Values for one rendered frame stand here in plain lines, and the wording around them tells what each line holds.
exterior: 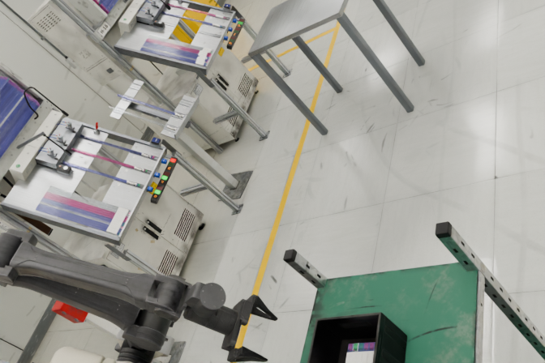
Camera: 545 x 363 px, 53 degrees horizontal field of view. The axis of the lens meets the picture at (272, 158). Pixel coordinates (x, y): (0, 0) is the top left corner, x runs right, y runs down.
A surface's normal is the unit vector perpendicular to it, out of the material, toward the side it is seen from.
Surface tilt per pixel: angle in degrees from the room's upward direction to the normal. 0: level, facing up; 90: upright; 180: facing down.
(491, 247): 0
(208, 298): 64
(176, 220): 90
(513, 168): 0
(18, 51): 90
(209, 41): 44
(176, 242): 90
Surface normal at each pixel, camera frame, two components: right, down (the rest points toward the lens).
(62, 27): -0.26, 0.76
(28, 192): 0.12, -0.59
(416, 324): -0.62, -0.61
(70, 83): 0.74, -0.24
